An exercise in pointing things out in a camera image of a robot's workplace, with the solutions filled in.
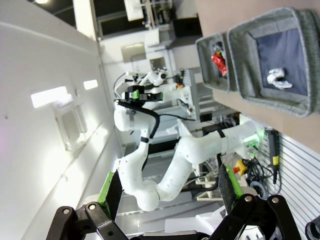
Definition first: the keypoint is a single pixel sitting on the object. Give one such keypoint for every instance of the red emergency stop button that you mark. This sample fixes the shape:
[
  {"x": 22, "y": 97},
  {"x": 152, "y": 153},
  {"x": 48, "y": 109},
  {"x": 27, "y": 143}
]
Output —
[{"x": 240, "y": 166}]

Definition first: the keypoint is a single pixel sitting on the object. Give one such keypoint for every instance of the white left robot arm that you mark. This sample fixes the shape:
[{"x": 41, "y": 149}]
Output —
[{"x": 190, "y": 150}]

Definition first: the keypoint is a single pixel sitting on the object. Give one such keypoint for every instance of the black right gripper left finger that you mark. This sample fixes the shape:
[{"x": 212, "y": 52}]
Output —
[{"x": 112, "y": 195}]

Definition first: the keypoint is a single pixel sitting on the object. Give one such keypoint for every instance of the black handheld controller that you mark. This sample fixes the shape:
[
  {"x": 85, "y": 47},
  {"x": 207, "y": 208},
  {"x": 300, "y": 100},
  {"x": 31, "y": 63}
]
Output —
[{"x": 273, "y": 147}]

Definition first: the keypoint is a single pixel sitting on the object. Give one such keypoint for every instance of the rectangular ceiling light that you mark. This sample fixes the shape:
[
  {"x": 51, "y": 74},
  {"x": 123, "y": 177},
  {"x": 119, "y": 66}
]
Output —
[
  {"x": 90, "y": 84},
  {"x": 50, "y": 96}
]

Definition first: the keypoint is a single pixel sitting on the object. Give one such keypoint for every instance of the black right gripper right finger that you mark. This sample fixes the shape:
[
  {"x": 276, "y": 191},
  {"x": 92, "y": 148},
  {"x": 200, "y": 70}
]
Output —
[{"x": 226, "y": 190}]

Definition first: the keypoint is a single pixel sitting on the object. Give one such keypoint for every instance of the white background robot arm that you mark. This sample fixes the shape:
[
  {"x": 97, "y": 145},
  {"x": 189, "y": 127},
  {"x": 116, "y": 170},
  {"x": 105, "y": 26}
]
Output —
[{"x": 156, "y": 77}]

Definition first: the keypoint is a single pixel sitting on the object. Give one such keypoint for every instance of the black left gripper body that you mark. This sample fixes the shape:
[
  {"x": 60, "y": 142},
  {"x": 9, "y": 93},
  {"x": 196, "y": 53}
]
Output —
[{"x": 145, "y": 97}]

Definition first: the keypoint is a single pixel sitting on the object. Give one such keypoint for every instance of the white tissue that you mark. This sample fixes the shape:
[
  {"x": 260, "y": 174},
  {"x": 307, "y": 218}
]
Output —
[{"x": 276, "y": 77}]

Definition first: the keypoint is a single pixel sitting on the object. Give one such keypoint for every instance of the crushed red drink can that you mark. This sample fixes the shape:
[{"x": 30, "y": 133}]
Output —
[{"x": 218, "y": 61}]

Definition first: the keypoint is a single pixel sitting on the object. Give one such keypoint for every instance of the white slatted panel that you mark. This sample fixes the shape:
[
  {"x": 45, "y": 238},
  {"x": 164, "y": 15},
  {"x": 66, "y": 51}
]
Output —
[{"x": 300, "y": 170}]

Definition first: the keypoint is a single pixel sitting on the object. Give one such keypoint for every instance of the grey fabric basket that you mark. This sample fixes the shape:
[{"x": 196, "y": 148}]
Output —
[
  {"x": 240, "y": 62},
  {"x": 205, "y": 65}
]

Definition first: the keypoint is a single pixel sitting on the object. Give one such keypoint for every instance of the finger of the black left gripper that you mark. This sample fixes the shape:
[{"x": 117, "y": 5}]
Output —
[
  {"x": 132, "y": 95},
  {"x": 157, "y": 97}
]

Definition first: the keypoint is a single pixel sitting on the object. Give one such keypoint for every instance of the white ceiling vent panel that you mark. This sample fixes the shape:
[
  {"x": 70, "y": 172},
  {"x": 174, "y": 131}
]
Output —
[{"x": 71, "y": 125}]

